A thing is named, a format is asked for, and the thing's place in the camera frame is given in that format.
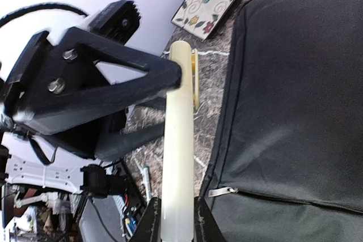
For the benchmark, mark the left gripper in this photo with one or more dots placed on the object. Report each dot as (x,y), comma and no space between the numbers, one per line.
(56,87)

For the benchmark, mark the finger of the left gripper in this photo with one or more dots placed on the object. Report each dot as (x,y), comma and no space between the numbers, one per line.
(92,128)

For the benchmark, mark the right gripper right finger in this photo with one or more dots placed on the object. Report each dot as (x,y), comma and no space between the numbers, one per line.
(205,226)

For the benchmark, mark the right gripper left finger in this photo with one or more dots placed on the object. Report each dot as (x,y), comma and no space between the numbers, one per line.
(148,228)

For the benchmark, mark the yellow highlighter pen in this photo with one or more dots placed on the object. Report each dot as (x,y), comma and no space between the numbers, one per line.
(177,204)

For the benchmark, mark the clear pen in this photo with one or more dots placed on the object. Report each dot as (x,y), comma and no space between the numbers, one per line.
(147,183)

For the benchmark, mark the black student bag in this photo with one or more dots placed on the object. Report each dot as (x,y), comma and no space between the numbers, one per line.
(287,158)

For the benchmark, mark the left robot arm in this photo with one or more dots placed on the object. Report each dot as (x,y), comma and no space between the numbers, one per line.
(91,179)

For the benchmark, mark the small circuit board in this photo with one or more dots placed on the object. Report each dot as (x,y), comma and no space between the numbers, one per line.
(130,224)

